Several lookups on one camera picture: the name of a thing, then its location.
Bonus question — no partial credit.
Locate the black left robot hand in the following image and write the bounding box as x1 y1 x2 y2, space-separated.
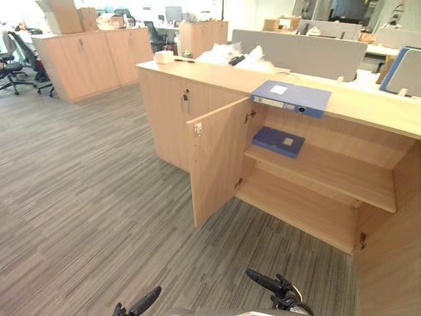
112 285 162 316

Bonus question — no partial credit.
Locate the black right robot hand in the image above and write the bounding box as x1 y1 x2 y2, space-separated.
245 269 314 316

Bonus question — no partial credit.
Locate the wooden cabinet shelf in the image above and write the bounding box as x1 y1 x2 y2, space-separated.
243 141 397 214

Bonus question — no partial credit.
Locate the wooden cabinet door with latch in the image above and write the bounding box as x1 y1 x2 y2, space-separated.
186 96 253 228

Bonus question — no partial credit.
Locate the thin blue file folder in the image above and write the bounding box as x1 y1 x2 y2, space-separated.
251 126 306 160

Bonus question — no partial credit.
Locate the light wood office cabinet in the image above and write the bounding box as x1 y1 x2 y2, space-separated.
135 57 421 316

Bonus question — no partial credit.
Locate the blue box file folder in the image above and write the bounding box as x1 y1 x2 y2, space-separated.
250 80 332 119

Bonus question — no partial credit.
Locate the long light wood cabinet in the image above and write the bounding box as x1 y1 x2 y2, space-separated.
32 27 154 103

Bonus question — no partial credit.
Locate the tall light wood cabinet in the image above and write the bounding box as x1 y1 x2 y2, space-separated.
178 20 229 60

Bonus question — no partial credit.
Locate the black mesh office chair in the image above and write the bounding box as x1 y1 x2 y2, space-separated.
143 20 168 53

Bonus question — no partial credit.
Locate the grey office chair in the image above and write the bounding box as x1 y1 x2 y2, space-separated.
0 31 24 96

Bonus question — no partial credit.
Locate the white plastic bags pile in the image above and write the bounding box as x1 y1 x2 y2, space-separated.
195 41 276 72

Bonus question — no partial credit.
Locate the grey desk partition panel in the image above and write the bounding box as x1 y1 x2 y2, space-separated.
297 19 362 41
231 29 368 82

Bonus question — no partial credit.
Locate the white tissue box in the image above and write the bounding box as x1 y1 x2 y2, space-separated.
154 50 175 65

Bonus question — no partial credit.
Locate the blue framed grey partition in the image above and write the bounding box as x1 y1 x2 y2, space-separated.
378 46 421 98

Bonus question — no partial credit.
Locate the cardboard box with label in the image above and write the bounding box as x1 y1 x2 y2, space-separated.
262 17 300 33

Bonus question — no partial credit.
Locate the computer monitor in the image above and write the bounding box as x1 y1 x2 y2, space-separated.
164 6 183 23

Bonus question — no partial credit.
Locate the large cardboard box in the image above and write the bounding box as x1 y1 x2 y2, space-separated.
35 0 84 35

